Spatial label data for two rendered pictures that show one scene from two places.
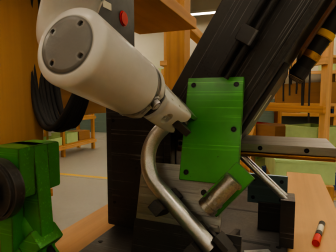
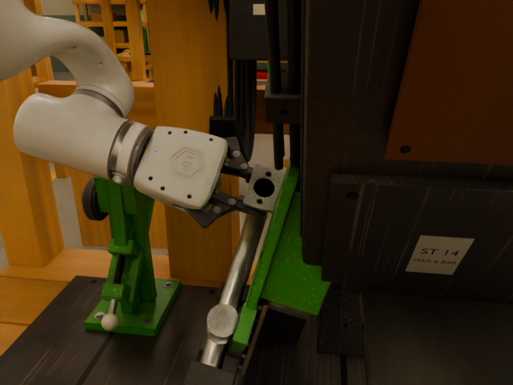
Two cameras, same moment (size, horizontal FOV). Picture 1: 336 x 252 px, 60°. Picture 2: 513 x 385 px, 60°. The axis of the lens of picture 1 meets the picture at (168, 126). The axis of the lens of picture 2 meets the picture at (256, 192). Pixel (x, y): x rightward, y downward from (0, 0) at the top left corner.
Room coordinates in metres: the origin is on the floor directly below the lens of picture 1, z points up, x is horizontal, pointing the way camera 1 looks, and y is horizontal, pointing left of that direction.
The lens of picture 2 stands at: (0.44, -0.54, 1.42)
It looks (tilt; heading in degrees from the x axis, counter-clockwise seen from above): 23 degrees down; 76
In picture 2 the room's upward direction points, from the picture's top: straight up
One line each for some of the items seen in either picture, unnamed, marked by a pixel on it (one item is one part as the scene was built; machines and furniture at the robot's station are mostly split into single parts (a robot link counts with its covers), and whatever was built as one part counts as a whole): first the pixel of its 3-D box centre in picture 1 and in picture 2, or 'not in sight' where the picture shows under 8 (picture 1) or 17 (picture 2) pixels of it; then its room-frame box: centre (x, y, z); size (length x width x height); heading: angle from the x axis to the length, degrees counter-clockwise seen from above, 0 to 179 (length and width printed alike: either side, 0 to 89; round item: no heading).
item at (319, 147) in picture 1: (243, 144); (433, 309); (0.73, -0.19, 1.11); 0.39 x 0.16 x 0.03; 68
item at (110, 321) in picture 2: not in sight; (112, 309); (0.36, 0.11, 0.96); 0.06 x 0.03 x 0.06; 68
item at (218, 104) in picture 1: (215, 127); (297, 239); (0.60, -0.10, 1.17); 0.13 x 0.12 x 0.20; 158
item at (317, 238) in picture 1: (319, 232); not in sight; (0.68, -0.37, 0.91); 0.13 x 0.02 x 0.02; 146
